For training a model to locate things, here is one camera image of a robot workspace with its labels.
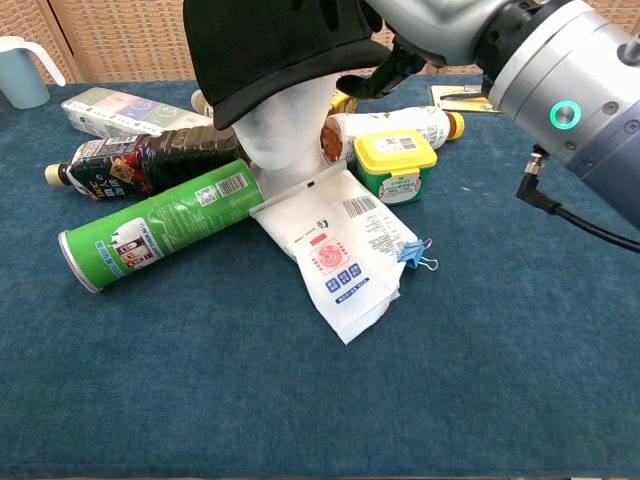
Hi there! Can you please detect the green-label tea bottle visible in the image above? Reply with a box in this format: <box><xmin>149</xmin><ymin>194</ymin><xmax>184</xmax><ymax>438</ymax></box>
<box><xmin>191</xmin><ymin>88</ymin><xmax>216</xmax><ymax>121</ymax></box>

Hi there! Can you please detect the dark drink plastic bottle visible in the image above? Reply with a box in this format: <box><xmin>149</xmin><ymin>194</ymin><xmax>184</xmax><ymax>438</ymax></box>
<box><xmin>44</xmin><ymin>123</ymin><xmax>251</xmax><ymax>201</ymax></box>

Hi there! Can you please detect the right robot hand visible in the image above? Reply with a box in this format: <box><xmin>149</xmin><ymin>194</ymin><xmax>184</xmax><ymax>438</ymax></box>
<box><xmin>335</xmin><ymin>0</ymin><xmax>501</xmax><ymax>100</ymax></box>

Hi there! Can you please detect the green chips can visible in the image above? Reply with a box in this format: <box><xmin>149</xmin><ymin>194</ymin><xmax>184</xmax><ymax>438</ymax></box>
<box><xmin>57</xmin><ymin>158</ymin><xmax>264</xmax><ymax>294</ymax></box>

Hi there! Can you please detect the white-label orange-cap bottle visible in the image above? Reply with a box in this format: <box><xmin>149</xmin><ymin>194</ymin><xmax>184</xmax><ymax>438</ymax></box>
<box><xmin>321</xmin><ymin>105</ymin><xmax>466</xmax><ymax>165</ymax></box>

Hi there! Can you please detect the white printed powder bag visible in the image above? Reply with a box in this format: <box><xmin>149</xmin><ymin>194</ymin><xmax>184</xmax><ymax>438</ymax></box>
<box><xmin>248</xmin><ymin>167</ymin><xmax>419</xmax><ymax>346</ymax></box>

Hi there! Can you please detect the yellow drink carton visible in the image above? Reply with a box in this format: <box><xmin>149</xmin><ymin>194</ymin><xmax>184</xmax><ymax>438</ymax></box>
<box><xmin>328</xmin><ymin>88</ymin><xmax>359</xmax><ymax>117</ymax></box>

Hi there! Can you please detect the blue table cloth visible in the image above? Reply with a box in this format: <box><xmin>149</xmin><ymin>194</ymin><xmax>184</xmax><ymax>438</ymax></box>
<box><xmin>0</xmin><ymin>71</ymin><xmax>640</xmax><ymax>480</ymax></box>

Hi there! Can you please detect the blue binder clip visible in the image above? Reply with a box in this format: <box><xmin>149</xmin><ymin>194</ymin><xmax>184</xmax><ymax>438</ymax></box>
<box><xmin>396</xmin><ymin>238</ymin><xmax>440</xmax><ymax>274</ymax></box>

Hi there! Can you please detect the white foam mannequin head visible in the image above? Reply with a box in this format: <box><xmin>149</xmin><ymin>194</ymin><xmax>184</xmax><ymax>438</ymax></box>
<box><xmin>231</xmin><ymin>74</ymin><xmax>342</xmax><ymax>204</ymax></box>

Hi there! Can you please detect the utility knife on yellow card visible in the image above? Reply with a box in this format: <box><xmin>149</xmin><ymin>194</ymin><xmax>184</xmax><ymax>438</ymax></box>
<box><xmin>430</xmin><ymin>83</ymin><xmax>504</xmax><ymax>115</ymax></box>

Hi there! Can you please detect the black baseball cap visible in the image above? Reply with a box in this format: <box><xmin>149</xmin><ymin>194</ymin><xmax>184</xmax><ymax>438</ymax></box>
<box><xmin>182</xmin><ymin>0</ymin><xmax>394</xmax><ymax>132</ymax></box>

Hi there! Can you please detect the yellow lidded green tub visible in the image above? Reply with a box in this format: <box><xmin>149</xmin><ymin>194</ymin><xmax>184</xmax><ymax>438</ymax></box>
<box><xmin>353</xmin><ymin>128</ymin><xmax>439</xmax><ymax>207</ymax></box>

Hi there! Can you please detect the woven wooden folding screen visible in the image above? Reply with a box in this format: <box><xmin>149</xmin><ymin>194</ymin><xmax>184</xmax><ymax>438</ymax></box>
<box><xmin>0</xmin><ymin>0</ymin><xmax>496</xmax><ymax>85</ymax></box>

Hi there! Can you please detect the light blue white-handled jug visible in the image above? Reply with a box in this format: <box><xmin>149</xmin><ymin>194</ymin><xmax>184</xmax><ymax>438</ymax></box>
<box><xmin>0</xmin><ymin>35</ymin><xmax>67</xmax><ymax>110</ymax></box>

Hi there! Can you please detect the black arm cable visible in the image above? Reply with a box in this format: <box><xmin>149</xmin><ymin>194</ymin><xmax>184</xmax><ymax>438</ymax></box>
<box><xmin>516</xmin><ymin>151</ymin><xmax>640</xmax><ymax>254</ymax></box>

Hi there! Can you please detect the pastel tissue multipack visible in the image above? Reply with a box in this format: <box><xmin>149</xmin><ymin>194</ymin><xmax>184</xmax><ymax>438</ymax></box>
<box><xmin>60</xmin><ymin>86</ymin><xmax>215</xmax><ymax>139</ymax></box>

